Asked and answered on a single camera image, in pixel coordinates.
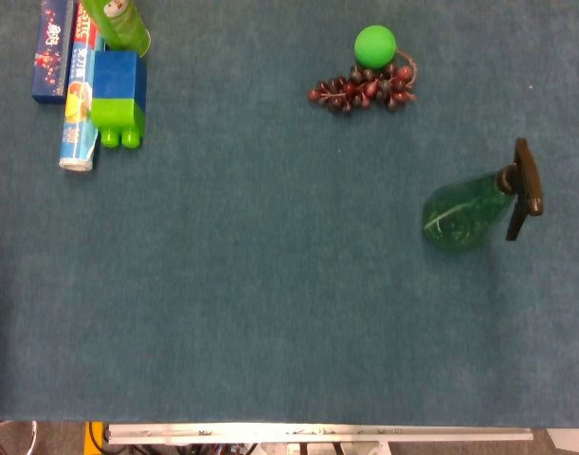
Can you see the green ball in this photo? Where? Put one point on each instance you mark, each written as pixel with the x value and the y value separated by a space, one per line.
pixel 374 46

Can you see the yellow frame part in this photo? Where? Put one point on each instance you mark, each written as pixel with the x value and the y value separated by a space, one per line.
pixel 94 438

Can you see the plastic wrap roll box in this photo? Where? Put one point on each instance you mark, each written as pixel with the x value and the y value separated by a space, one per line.
pixel 78 109

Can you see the green transparent spray bottle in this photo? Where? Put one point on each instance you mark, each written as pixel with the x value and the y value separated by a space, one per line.
pixel 469 213

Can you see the dark blue printed box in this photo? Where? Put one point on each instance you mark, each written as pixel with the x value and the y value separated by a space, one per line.
pixel 53 52

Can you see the blue table cloth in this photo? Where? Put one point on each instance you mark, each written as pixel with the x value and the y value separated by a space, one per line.
pixel 251 284

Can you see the aluminium profile rail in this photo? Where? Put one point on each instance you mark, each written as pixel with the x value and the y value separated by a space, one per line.
pixel 317 433

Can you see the dark red grape bunch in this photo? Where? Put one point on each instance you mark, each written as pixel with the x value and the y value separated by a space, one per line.
pixel 365 89

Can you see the green cylindrical can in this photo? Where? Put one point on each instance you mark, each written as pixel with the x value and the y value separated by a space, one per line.
pixel 121 23

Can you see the blue and green toy block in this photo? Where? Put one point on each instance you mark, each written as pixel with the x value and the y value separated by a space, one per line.
pixel 118 95

